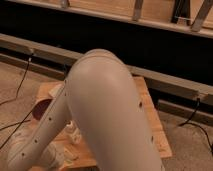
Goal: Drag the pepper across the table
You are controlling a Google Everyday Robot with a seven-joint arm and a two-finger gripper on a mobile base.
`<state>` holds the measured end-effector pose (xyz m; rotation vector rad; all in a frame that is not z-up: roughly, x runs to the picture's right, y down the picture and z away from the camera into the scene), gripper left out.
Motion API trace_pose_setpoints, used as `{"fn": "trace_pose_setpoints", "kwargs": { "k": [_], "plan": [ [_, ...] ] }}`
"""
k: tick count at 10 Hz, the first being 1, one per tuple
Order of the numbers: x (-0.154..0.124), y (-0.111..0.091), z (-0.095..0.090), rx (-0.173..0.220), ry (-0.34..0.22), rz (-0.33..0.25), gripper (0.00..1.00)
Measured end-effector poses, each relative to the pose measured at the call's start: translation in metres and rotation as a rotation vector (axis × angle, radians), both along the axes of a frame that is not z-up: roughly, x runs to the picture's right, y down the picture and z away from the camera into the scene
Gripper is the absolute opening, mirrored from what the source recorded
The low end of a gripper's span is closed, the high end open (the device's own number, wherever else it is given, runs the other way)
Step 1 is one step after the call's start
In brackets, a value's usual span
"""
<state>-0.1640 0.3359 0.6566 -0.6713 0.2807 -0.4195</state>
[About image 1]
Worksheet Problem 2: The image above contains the grey metal rail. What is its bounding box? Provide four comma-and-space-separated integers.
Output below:
0, 33, 213, 107

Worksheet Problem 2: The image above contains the black cable left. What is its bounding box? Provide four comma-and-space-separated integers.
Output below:
0, 52, 35, 150

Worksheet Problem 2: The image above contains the black cable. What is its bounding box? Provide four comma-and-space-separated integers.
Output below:
177, 97, 213, 155
0, 52, 35, 150

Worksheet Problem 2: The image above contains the black cable right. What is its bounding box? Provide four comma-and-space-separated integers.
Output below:
177, 97, 213, 155

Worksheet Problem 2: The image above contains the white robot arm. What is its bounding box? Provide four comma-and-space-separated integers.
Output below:
7, 49, 165, 171

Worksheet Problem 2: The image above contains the wooden shelf frame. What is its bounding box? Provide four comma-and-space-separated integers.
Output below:
7, 0, 213, 39

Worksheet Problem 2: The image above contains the wooden cutting board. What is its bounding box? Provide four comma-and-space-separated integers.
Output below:
36, 76, 172, 171

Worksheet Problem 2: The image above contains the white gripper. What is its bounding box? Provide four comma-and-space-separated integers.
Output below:
39, 121, 82, 168

